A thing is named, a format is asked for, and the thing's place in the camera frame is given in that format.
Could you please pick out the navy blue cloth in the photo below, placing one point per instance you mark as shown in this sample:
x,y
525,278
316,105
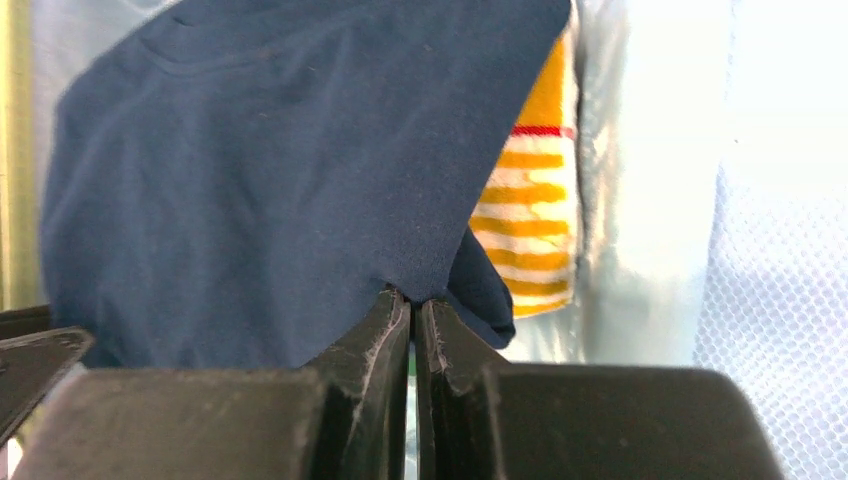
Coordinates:
x,y
234,183

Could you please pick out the yellow striped towel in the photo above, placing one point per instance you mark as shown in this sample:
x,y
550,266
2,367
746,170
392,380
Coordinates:
x,y
528,214

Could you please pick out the green suitcase with blue lining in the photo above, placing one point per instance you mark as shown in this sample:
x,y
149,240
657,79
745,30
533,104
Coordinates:
x,y
678,266

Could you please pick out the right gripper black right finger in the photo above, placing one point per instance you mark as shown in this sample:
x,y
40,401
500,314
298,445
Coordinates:
x,y
483,417

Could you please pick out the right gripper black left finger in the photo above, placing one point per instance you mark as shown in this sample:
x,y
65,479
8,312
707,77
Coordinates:
x,y
341,416

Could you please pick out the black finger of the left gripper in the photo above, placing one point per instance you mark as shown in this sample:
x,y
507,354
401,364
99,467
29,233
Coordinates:
x,y
34,357

